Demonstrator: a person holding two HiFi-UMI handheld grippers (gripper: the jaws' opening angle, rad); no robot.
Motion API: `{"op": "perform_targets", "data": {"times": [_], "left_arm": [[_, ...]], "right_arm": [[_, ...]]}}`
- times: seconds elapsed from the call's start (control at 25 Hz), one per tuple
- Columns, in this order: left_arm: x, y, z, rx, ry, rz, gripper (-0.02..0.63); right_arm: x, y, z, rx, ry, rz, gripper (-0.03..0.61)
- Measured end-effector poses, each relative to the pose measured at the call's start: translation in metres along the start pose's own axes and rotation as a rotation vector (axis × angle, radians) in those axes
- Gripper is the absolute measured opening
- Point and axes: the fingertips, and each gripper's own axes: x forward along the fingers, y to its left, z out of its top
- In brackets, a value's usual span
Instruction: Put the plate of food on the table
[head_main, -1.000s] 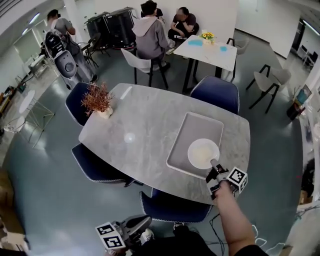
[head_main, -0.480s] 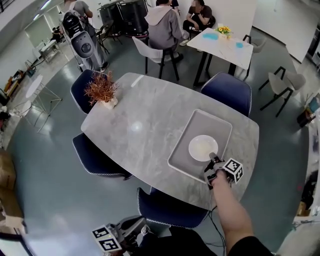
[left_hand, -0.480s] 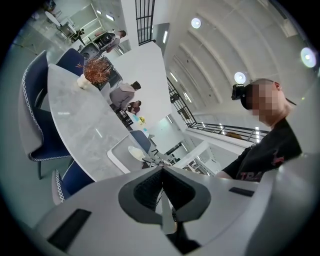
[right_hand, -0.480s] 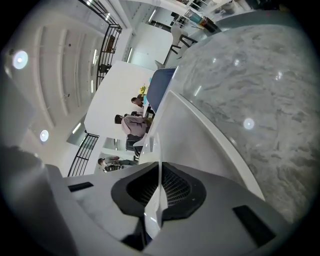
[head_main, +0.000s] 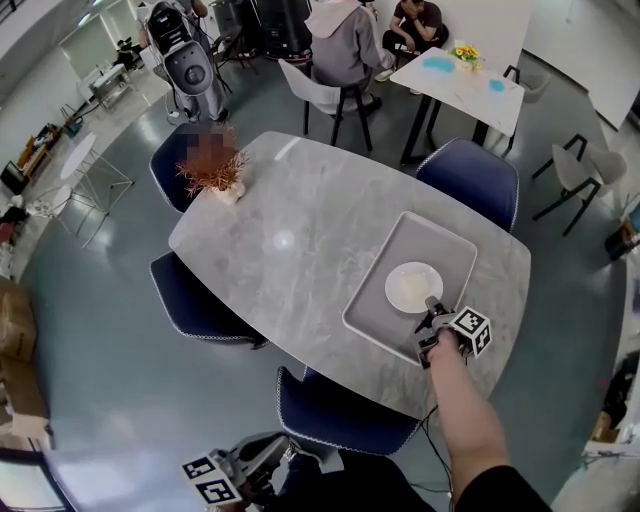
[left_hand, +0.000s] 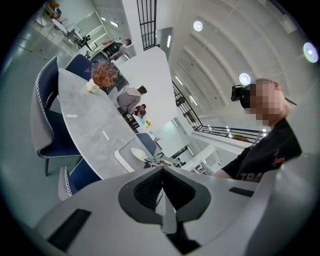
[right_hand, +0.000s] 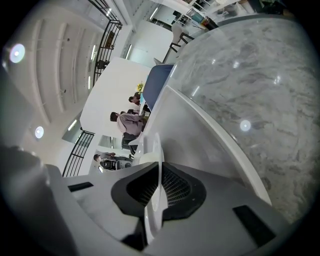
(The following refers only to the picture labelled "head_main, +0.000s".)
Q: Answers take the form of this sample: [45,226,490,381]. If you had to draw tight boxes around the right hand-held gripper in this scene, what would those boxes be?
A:
[414,295,493,370]

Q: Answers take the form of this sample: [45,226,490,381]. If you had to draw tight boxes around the person's right forearm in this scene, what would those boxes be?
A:
[428,329,511,494]

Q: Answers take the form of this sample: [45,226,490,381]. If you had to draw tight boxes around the blue upholstered chair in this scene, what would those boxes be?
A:
[275,365,424,456]
[415,137,520,234]
[148,130,211,215]
[148,251,271,351]

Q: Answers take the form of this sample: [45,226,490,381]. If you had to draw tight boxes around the small round white table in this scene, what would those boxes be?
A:
[59,132,135,249]

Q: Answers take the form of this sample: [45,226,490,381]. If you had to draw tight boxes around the black trash bin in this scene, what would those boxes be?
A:
[603,219,640,261]

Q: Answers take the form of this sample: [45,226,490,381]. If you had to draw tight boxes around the white square table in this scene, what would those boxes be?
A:
[388,47,526,166]

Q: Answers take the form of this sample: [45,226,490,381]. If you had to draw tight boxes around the brown cardboard box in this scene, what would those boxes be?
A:
[0,279,39,361]

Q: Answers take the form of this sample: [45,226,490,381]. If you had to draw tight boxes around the person's dark trousers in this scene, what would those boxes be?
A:
[269,447,451,512]

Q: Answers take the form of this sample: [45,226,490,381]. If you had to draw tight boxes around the white chair with black legs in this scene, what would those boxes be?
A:
[277,58,384,151]

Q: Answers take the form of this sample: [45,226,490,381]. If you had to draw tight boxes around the white round plate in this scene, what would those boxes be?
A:
[384,261,445,314]

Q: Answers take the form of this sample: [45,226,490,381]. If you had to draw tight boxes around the grey chair with black frame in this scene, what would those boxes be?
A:
[530,133,629,237]
[502,64,551,104]

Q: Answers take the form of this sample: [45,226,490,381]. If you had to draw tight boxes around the grey marble dining table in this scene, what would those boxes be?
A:
[167,130,532,421]

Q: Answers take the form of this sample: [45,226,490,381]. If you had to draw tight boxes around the steel work table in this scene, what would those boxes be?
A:
[89,64,139,109]

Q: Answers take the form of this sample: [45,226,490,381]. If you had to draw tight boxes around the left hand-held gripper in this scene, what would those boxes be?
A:
[182,432,292,509]

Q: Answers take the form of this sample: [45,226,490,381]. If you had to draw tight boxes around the orange potted plant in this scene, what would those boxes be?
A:
[174,124,250,205]

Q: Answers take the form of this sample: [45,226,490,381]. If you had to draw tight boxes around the black cable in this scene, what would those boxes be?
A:
[414,404,456,501]

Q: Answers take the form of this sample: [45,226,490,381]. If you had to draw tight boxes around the black equipment case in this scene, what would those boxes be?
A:
[209,0,261,56]
[252,0,314,59]

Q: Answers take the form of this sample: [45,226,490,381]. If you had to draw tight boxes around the black folding chair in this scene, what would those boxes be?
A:
[209,29,261,96]

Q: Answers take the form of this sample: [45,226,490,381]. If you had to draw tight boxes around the person's black sleeve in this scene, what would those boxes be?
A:
[449,464,556,512]

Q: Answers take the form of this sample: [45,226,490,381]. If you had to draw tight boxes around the grey tray with white rim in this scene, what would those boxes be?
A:
[341,210,479,369]

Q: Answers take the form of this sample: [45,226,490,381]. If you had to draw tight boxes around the yellow flowers in vase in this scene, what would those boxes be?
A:
[446,43,482,72]

